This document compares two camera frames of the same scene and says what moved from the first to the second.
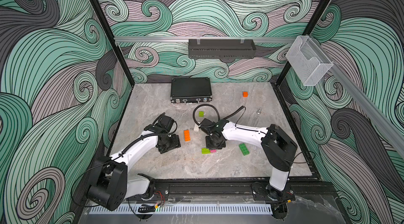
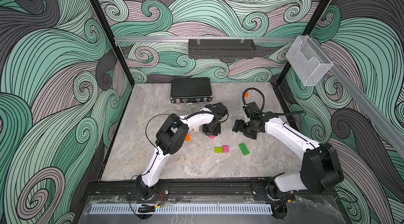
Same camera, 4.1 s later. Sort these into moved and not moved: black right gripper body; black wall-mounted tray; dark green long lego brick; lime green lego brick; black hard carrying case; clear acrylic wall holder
Moved: black right gripper body; lime green lego brick
Not moved: clear acrylic wall holder; black wall-mounted tray; dark green long lego brick; black hard carrying case
